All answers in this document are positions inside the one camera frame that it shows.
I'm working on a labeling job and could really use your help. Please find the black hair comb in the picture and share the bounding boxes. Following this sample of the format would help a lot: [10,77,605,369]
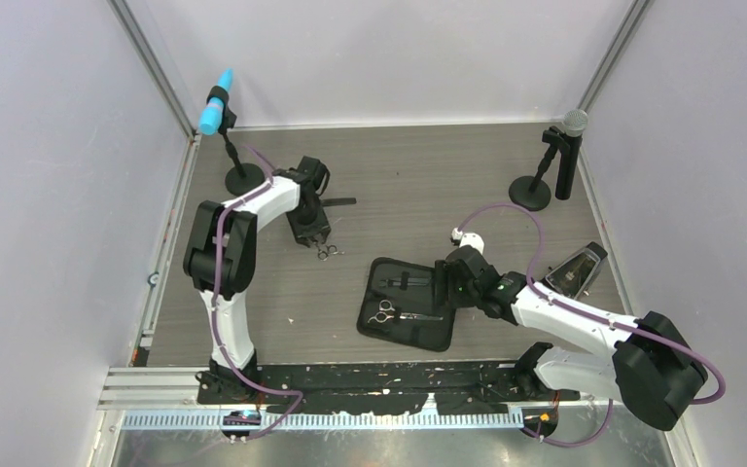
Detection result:
[322,198,358,207]

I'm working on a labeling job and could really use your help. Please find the silver hair scissors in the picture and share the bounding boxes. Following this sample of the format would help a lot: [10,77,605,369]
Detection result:
[368,300,444,324]

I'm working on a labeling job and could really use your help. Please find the black mounting base plate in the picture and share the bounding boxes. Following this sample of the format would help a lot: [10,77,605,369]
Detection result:
[195,361,580,415]

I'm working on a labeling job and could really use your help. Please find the black silver microphone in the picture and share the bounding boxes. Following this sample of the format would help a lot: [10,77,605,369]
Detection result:
[555,109,588,200]

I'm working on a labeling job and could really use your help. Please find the clear black box device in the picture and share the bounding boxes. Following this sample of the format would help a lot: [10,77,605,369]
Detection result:
[542,241,608,300]

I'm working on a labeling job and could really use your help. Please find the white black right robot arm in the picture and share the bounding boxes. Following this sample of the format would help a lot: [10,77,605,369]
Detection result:
[441,246,708,431]

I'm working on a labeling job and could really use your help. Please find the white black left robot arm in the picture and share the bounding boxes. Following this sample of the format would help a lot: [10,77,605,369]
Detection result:
[183,157,332,403]

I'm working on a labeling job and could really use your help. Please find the black left microphone stand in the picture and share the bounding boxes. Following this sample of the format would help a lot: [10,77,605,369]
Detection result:
[218,109,266,197]

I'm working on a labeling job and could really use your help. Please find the black hair clip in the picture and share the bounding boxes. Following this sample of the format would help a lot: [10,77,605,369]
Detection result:
[377,274,433,290]

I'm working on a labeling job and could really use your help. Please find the black right microphone stand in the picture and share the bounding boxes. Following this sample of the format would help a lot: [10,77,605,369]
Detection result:
[508,126,568,212]

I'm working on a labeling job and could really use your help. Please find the black zip tool case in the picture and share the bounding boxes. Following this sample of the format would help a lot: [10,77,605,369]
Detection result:
[356,257,455,352]

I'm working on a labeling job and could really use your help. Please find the blue microphone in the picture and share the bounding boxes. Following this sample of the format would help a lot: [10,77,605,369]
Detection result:
[198,69,236,135]

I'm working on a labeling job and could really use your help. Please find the silver thinning scissors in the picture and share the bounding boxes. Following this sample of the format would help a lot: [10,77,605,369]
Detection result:
[315,243,345,262]

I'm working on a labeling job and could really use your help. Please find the black microphone stand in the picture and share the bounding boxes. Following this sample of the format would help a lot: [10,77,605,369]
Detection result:
[508,126,568,212]
[218,109,266,197]

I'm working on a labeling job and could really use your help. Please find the aluminium frame rail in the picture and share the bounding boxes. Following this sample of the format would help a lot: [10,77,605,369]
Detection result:
[96,360,686,432]

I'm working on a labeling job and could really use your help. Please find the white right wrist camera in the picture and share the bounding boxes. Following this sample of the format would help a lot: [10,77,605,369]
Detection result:
[450,228,485,254]

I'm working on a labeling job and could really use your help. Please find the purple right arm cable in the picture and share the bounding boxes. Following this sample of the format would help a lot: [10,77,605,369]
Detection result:
[454,201,728,449]

